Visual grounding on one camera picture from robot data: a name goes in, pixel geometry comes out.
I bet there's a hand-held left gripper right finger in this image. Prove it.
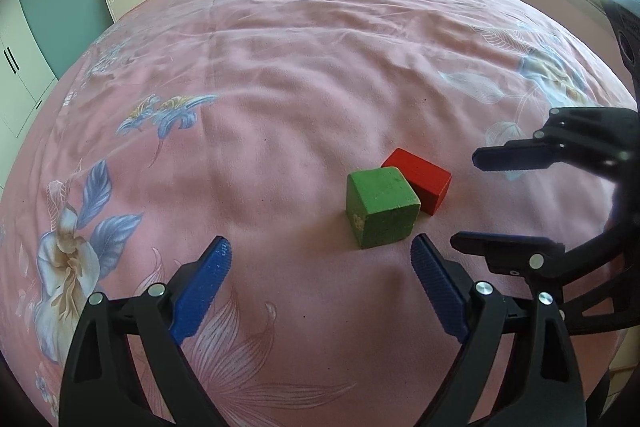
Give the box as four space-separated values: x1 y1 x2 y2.
410 233 587 427

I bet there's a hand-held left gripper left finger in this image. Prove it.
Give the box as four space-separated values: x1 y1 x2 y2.
59 235 233 427

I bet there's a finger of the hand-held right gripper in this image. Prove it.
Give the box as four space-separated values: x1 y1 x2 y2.
472 107 640 180
450 207 640 335

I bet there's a pink floral bed sheet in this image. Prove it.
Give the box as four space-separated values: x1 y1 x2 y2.
0 0 638 427

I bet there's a green wooden block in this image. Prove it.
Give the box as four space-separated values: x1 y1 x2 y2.
345 167 421 250

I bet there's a white wardrobe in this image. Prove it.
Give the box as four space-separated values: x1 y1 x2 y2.
0 0 60 140

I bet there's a red wooden block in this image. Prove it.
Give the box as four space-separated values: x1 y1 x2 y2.
381 148 452 214

